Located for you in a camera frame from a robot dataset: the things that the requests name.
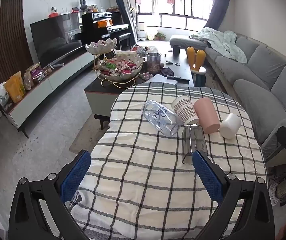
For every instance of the black piano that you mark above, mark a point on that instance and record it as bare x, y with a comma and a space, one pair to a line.
102, 24

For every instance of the pink cup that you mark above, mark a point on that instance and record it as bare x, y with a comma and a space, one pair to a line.
206, 118

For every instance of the beige floor rug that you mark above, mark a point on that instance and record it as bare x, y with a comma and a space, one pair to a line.
84, 140

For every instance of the white crumpled cloth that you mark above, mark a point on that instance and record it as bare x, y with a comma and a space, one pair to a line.
0, 93

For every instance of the flat screen television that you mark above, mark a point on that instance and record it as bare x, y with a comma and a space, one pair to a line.
55, 40

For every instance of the white security camera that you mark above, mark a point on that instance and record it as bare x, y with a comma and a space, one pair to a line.
53, 10

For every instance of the white air purifier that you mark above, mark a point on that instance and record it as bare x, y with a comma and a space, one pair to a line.
141, 31

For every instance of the purple snack bag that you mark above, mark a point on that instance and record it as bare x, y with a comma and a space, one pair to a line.
37, 73

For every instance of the two-tier white snack bowl stand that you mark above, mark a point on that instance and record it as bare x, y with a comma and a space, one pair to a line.
100, 47

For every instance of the yellow rabbit-ear stool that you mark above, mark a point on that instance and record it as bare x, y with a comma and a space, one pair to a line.
196, 59

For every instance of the white television cabinet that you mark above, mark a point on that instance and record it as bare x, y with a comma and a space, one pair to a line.
45, 90

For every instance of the green potted plant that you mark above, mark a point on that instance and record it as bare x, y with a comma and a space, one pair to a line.
160, 36

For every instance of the clear cup with blue print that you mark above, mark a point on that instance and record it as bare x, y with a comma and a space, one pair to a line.
158, 119

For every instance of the grey sofa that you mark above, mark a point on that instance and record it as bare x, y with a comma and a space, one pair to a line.
258, 75

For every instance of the white cup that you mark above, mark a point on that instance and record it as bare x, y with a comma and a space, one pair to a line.
230, 125

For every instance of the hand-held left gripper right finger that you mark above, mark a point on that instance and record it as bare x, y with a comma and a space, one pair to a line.
208, 177

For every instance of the transparent grey cup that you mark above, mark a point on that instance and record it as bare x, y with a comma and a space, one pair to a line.
194, 142

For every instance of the black remote control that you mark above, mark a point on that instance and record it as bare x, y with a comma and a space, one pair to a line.
178, 78

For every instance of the black and white checked tablecloth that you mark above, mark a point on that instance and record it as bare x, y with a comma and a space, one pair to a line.
145, 175

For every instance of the checked paper cup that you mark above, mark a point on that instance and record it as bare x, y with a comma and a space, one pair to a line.
185, 111

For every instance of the dark coffee table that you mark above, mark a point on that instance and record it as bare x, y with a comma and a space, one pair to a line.
100, 91

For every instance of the grey rabbit figure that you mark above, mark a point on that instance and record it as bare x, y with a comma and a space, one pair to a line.
84, 5

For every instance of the black piano bench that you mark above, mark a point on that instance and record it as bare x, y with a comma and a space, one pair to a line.
124, 38

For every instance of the pile of wrapped candies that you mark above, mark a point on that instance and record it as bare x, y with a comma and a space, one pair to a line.
120, 65

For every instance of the white paper sheet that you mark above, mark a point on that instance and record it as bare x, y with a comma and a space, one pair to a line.
159, 78

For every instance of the brown snack bag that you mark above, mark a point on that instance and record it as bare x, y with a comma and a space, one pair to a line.
27, 80

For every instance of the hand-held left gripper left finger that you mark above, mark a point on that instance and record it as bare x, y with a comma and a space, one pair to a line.
76, 177

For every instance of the black cup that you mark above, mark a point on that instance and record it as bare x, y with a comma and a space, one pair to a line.
176, 50

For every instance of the clear jar of nuts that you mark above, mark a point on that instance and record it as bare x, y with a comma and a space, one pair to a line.
153, 62

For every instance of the light green blanket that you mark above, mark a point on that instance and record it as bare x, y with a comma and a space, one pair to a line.
221, 42

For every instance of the blue curtain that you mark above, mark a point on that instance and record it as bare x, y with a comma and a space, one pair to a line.
218, 7
126, 7

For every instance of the yellow snack bag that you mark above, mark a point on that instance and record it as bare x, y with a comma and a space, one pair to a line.
15, 87

